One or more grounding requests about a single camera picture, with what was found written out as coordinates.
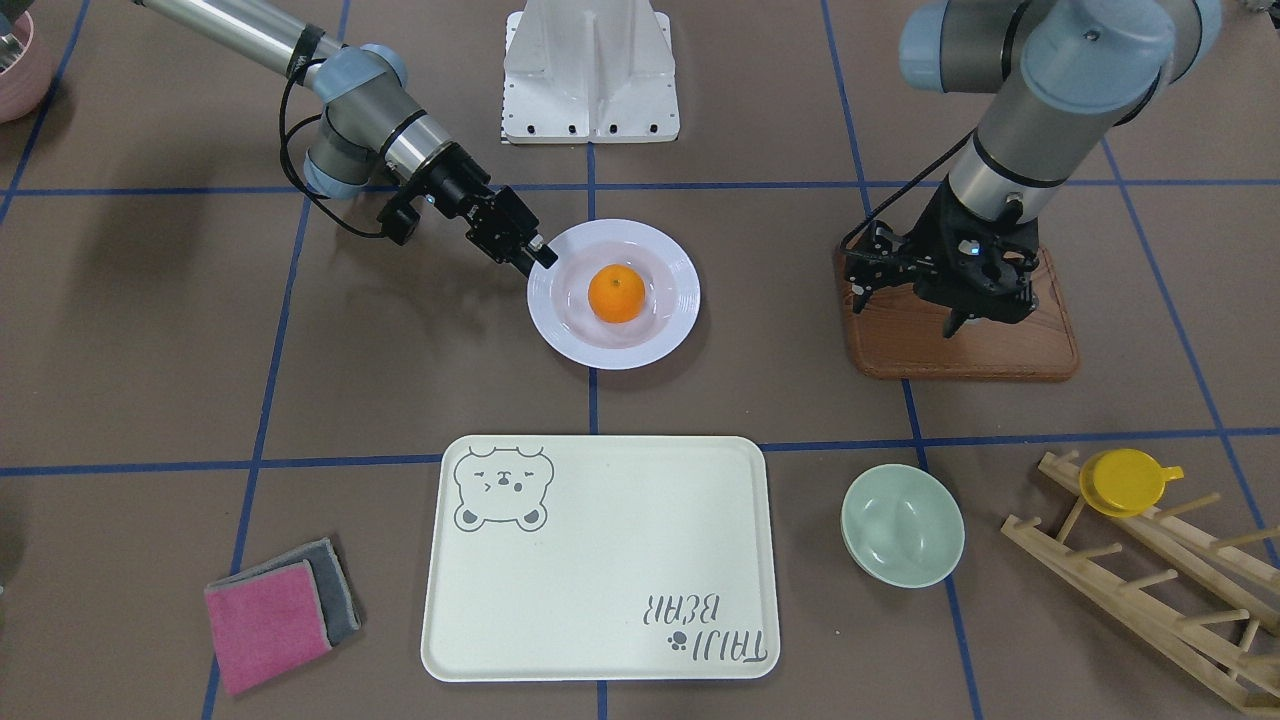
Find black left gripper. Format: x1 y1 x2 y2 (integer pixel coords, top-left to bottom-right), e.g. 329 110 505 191
906 184 1041 340

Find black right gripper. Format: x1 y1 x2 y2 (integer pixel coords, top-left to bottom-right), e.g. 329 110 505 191
425 145 558 279

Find orange fruit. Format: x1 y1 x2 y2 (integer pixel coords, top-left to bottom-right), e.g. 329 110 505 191
588 264 648 324

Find white round plate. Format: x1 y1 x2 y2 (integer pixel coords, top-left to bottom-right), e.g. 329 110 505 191
526 219 701 370

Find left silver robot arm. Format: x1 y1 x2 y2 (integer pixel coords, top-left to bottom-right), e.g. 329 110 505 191
899 1 1222 337

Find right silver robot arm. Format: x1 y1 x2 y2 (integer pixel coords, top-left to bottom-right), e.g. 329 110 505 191
148 1 557 274

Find cream bear tray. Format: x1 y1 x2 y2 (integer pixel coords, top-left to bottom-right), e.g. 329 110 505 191
420 436 781 682

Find wooden cutting board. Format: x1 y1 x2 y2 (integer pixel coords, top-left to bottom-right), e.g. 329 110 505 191
833 249 1080 382

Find green bowl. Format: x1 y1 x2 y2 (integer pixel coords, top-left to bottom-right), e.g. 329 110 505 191
840 464 966 589

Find yellow mug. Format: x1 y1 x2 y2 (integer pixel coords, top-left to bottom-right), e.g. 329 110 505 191
1078 448 1185 518

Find wooden mug rack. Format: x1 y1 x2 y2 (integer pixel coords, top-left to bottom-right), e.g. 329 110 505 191
1000 451 1279 719

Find pink and grey cloths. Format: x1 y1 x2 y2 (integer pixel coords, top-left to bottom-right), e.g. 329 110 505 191
204 537 361 694

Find pink bowl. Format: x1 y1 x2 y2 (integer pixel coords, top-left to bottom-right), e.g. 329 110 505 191
1 1 55 124

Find metal scoop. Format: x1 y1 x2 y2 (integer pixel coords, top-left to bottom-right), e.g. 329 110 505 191
0 14 24 73

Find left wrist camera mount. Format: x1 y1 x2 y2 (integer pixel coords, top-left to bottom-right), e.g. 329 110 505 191
838 220 918 315

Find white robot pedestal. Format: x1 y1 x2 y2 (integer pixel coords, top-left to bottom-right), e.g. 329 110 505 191
500 1 681 145

